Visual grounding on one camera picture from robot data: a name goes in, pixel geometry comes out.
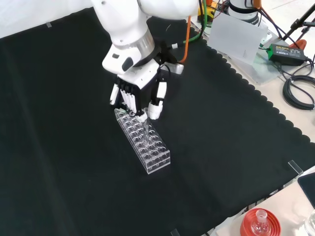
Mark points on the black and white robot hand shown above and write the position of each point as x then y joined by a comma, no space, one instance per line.
142,76

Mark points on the clear glass test tube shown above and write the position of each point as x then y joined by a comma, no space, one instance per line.
145,132

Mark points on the clear test tube rack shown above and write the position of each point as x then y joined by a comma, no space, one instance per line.
157,159

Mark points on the black bench cloth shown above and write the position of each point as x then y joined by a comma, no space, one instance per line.
73,123

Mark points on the yellow stop button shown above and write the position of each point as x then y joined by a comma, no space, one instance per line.
211,12

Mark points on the pale board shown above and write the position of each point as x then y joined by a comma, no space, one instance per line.
233,37

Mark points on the clear cloth clip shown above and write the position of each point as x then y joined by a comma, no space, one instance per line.
174,232
49,24
295,167

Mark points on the black power adapter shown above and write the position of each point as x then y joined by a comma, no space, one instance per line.
288,52

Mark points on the black tripod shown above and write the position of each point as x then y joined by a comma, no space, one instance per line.
296,23

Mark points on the round-bottom glass flask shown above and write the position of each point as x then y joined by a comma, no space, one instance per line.
261,221

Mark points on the dark flat tablet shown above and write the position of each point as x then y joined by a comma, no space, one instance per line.
307,186

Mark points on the clear glass vessel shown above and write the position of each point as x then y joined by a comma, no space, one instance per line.
311,222

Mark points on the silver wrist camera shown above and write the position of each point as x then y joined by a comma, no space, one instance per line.
176,68

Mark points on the metal base plate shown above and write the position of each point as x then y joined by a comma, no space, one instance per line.
263,73

